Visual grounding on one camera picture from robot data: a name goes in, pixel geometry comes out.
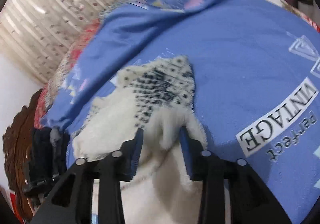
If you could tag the black garment on bed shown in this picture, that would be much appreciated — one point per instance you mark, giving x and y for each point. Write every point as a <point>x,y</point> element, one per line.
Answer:
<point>46,163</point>

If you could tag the floral beige curtain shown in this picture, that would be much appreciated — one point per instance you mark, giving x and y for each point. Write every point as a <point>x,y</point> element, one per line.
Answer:
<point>36,34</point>

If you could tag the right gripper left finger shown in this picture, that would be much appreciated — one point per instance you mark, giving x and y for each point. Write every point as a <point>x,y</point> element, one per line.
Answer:
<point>131,151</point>

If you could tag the red floral blanket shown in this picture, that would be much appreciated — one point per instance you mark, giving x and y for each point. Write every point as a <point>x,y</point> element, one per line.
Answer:
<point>50,91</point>

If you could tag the cream fuzzy patterned sweater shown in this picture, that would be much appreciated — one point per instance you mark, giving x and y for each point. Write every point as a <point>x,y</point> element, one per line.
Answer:
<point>157,97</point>

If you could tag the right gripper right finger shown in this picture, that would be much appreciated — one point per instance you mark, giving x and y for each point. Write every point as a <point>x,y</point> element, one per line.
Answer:
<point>193,155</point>

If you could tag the blue printed bed sheet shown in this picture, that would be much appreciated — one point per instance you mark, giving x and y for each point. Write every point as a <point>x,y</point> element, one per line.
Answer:
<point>256,73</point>

